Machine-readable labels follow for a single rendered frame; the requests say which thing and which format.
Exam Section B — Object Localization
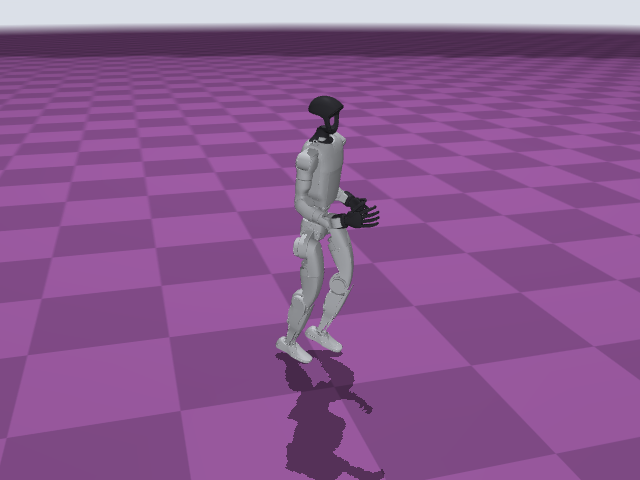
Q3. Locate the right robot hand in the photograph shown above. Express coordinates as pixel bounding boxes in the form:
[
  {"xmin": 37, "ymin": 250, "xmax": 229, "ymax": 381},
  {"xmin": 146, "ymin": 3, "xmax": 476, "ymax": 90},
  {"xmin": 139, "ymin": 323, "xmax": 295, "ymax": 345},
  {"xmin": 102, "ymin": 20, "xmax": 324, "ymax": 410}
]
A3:
[{"xmin": 332, "ymin": 201, "xmax": 379, "ymax": 229}]

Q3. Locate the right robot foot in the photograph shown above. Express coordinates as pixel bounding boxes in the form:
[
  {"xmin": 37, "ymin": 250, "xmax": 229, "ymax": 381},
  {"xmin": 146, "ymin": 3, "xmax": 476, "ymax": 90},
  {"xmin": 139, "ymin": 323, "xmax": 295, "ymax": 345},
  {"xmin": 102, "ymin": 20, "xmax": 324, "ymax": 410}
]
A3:
[{"xmin": 276, "ymin": 336, "xmax": 312, "ymax": 363}]

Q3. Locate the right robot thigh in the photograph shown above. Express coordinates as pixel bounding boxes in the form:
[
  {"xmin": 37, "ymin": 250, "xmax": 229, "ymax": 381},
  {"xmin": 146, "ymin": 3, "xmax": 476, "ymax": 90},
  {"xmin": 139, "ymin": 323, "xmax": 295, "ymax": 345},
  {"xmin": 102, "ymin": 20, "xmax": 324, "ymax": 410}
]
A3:
[{"xmin": 292, "ymin": 230, "xmax": 324, "ymax": 310}]

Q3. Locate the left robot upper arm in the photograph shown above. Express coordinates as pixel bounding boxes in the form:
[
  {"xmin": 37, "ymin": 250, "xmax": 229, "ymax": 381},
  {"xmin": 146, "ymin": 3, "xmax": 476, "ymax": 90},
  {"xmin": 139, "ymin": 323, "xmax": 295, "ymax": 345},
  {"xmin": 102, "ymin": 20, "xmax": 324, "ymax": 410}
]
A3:
[{"xmin": 334, "ymin": 132, "xmax": 346, "ymax": 146}]

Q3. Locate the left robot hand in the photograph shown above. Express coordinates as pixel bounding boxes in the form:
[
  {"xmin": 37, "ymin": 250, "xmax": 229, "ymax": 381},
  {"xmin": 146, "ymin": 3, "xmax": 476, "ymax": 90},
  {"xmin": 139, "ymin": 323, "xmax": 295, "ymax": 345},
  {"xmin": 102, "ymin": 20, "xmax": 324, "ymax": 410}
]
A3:
[{"xmin": 343, "ymin": 191, "xmax": 369, "ymax": 220}]

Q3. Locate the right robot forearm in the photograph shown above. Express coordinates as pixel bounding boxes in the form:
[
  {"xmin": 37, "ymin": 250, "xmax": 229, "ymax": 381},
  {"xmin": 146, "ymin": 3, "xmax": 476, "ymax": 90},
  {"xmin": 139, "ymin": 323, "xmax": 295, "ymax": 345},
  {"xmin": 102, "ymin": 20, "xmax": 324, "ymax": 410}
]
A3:
[{"xmin": 295, "ymin": 199, "xmax": 342, "ymax": 230}]

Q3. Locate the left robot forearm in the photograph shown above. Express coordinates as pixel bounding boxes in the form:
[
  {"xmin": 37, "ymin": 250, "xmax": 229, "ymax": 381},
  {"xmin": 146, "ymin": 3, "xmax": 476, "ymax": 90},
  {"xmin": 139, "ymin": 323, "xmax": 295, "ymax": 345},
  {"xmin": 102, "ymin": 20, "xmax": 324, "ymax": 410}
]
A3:
[{"xmin": 335, "ymin": 187, "xmax": 348, "ymax": 204}]

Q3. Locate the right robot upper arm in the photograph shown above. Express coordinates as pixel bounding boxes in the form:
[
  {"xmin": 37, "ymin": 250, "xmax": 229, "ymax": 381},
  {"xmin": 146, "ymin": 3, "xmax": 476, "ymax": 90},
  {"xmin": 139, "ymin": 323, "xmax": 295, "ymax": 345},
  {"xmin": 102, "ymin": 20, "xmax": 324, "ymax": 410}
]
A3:
[{"xmin": 294, "ymin": 148, "xmax": 319, "ymax": 212}]

